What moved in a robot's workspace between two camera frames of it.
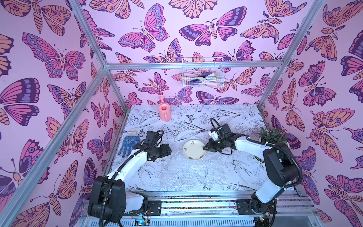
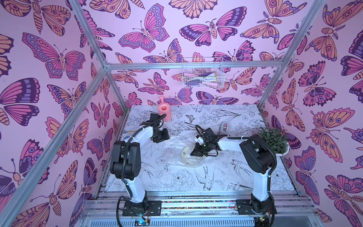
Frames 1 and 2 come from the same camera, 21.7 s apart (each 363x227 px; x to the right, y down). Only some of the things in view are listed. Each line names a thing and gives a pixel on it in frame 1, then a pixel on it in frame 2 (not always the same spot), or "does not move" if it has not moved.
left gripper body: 160,152 -> 162,135
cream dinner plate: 193,150 does not move
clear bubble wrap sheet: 178,172 -> 176,150
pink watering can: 164,110 does not move
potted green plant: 274,135 does not move
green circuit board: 141,222 does not move
